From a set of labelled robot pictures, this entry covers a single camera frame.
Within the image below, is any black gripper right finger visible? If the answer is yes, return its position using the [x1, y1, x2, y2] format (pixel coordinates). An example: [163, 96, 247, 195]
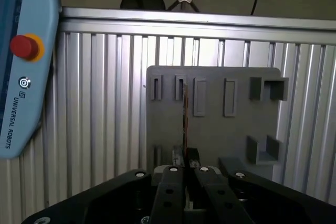
[187, 147, 336, 224]

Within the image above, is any pale blue teach pendant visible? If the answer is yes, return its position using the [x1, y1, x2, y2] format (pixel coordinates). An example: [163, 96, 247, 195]
[0, 0, 63, 161]

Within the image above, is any black RAM stick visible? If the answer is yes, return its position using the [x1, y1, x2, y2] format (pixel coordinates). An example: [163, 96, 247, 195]
[183, 82, 190, 169]

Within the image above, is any grey parts rack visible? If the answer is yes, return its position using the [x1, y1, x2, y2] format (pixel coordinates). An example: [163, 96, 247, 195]
[145, 65, 290, 185]

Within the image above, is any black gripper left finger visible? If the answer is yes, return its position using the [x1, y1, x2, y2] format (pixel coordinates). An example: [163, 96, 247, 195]
[20, 146, 186, 224]

